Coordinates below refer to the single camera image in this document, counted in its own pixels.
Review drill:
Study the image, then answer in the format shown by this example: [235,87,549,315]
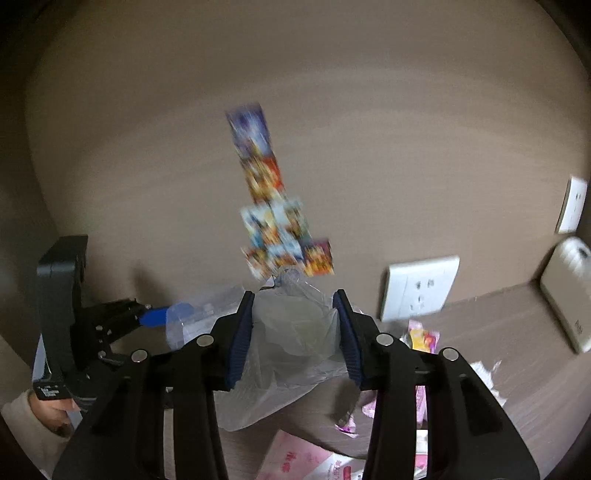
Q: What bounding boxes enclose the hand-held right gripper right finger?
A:
[332,289,540,480]

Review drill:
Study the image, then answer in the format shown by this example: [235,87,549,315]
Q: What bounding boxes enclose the white wall socket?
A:
[379,255,461,322]
[555,175,590,234]

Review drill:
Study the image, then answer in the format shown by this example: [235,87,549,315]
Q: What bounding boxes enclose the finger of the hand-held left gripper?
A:
[95,299,168,344]
[98,345,136,370]

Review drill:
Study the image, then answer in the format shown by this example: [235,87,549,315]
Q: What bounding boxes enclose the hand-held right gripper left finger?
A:
[52,290,256,480]

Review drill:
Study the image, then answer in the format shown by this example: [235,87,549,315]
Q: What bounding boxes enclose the pink printed wrapper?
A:
[335,382,433,480]

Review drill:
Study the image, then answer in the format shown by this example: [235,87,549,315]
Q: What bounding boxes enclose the clear plastic box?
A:
[165,286,245,357]

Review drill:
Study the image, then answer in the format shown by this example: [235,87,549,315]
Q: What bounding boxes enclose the white tissue box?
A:
[539,236,591,355]

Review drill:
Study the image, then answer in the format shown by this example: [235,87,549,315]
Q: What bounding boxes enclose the person's left hand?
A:
[43,397,81,437]

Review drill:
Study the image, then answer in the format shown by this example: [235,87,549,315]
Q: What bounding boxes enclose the cluster of cartoon stickers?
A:
[225,102,336,280]

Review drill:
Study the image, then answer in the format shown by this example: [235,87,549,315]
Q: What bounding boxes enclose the white crumpled tissue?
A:
[468,359,509,408]

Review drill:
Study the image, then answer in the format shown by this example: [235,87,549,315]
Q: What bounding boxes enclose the grey plastic bag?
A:
[215,268,357,432]

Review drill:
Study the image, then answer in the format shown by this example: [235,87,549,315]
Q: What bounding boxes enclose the small orange yellow packet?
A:
[405,320,443,354]

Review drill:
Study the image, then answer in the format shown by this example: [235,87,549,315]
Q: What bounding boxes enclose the person's left forearm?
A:
[0,390,70,479]

